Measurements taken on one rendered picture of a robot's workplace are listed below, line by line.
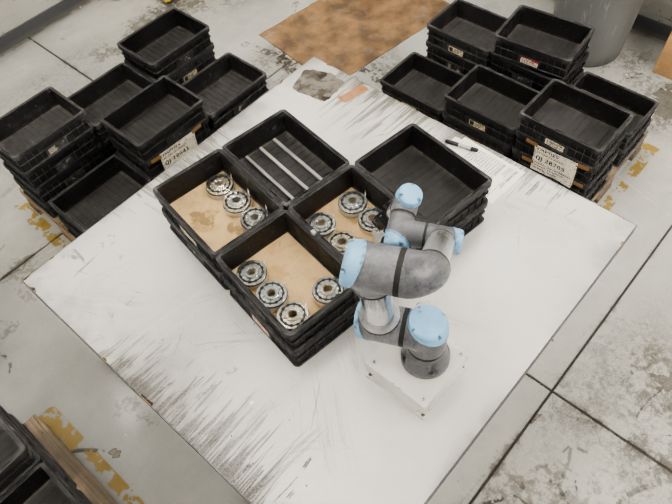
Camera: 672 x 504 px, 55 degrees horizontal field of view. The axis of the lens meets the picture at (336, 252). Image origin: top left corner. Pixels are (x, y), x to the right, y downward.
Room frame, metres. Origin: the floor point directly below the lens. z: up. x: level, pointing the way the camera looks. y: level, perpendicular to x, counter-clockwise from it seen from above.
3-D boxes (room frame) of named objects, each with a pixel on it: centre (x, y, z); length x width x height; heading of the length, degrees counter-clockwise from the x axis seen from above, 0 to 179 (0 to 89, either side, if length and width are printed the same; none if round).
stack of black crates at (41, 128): (2.40, 1.35, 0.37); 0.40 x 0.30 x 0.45; 134
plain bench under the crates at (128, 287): (1.37, 0.03, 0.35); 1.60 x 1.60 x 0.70; 43
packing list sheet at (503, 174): (1.70, -0.59, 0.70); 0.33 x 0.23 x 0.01; 43
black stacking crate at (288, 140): (1.67, 0.15, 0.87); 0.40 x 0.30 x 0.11; 35
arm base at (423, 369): (0.87, -0.24, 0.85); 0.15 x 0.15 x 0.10
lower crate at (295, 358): (1.17, 0.16, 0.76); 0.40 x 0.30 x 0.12; 35
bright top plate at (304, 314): (1.04, 0.16, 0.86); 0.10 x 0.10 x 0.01
